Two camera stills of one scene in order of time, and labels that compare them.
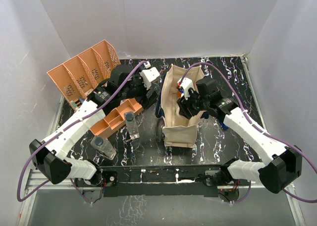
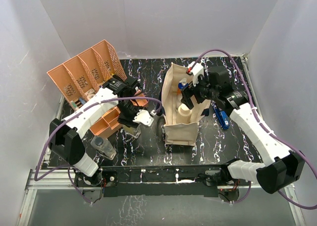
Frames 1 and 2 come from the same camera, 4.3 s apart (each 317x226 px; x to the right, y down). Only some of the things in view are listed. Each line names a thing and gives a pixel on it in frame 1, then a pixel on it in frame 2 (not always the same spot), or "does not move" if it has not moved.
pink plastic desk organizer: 75,78 does not move
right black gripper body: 193,104 → 202,91
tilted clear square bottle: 103,146 does not move
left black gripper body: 136,88 → 128,112
